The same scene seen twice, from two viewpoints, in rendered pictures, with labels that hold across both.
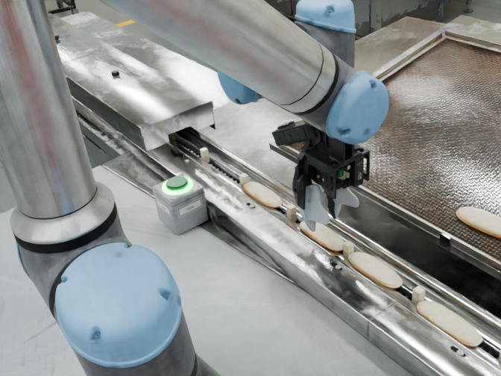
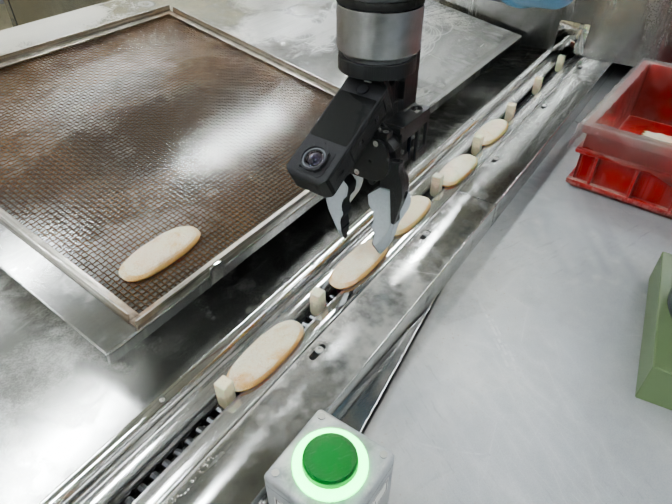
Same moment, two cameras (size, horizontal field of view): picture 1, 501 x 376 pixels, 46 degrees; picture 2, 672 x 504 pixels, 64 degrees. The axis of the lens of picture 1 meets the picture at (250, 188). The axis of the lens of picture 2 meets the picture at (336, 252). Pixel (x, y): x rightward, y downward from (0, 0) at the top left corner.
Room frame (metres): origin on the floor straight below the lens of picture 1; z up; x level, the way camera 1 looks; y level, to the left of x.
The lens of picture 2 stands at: (0.98, 0.32, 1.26)
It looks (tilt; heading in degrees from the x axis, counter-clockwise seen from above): 40 degrees down; 248
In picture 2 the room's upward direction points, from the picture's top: straight up
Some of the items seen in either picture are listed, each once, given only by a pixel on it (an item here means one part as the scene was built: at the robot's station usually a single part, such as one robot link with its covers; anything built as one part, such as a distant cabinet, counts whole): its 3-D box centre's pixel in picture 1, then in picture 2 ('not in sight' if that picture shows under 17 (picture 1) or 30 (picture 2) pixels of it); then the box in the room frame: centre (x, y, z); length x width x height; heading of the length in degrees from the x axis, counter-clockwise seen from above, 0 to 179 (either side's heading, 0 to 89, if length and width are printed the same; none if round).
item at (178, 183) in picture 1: (177, 185); (330, 462); (0.91, 0.13, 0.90); 0.04 x 0.04 x 0.02
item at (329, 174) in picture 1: (331, 147); (378, 112); (0.75, -0.12, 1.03); 0.09 x 0.08 x 0.12; 33
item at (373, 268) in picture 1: (374, 268); (407, 213); (0.68, -0.17, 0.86); 0.10 x 0.04 x 0.01; 33
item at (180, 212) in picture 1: (183, 210); (328, 497); (0.91, 0.13, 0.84); 0.08 x 0.08 x 0.11; 33
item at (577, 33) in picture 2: not in sight; (571, 37); (0.10, -0.55, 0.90); 0.06 x 0.01 x 0.06; 123
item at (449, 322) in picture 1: (448, 321); (457, 168); (0.56, -0.25, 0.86); 0.10 x 0.04 x 0.01; 32
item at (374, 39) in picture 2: not in sight; (376, 28); (0.76, -0.12, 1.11); 0.08 x 0.08 x 0.05
